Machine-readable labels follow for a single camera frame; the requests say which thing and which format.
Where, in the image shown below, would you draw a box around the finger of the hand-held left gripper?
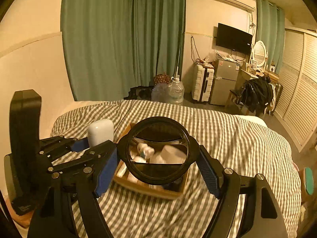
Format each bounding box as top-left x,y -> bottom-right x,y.
47,140 -> 117,179
39,135 -> 90,157

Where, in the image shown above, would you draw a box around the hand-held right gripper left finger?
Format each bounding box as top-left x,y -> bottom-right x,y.
27,148 -> 118,238

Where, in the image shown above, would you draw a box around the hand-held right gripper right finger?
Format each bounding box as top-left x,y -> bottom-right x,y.
198,145 -> 285,238

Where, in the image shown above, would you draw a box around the white tube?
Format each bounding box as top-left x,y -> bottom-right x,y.
118,165 -> 130,179

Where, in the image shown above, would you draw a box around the white rounded case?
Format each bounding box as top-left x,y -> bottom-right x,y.
88,119 -> 114,148

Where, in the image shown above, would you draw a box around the cardboard box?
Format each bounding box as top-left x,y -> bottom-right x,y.
113,123 -> 190,201

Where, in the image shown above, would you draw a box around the round black folding mirror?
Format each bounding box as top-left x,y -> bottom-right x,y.
117,116 -> 199,185

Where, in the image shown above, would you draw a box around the grey white checked blanket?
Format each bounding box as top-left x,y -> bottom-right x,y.
20,99 -> 302,238

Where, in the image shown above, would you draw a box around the wooden chair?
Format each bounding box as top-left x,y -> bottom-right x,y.
226,89 -> 246,108

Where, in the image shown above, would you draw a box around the black bag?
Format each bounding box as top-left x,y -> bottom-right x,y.
124,86 -> 154,100

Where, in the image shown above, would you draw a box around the clear water jug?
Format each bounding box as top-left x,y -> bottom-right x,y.
152,83 -> 171,103
168,76 -> 185,105

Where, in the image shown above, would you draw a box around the white ribbed suitcase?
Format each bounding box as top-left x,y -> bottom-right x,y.
191,63 -> 216,104

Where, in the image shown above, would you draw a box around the silver small fridge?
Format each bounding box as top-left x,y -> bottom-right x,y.
210,58 -> 241,106

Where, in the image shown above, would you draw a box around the black jacket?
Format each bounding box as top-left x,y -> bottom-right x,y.
235,76 -> 276,116

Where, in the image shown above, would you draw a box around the teal oval object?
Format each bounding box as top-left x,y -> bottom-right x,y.
304,167 -> 314,197

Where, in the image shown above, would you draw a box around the dark patterned bag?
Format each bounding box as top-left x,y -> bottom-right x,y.
154,73 -> 172,85

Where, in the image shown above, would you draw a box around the wooden dressing table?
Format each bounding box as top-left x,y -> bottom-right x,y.
239,66 -> 281,86

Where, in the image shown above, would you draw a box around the clear plastic bag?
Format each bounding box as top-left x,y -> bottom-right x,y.
207,51 -> 219,64

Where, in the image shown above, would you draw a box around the white louvred wardrobe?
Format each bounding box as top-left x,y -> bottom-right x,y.
272,27 -> 317,152

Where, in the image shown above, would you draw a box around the oval white vanity mirror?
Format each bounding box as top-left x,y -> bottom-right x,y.
251,40 -> 269,67

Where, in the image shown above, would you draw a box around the narrow green curtain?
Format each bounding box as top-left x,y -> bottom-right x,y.
255,0 -> 286,75

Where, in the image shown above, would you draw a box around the hanging wall cables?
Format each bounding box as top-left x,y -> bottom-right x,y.
190,36 -> 201,64

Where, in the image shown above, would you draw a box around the black wall television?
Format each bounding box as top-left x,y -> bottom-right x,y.
216,23 -> 253,55

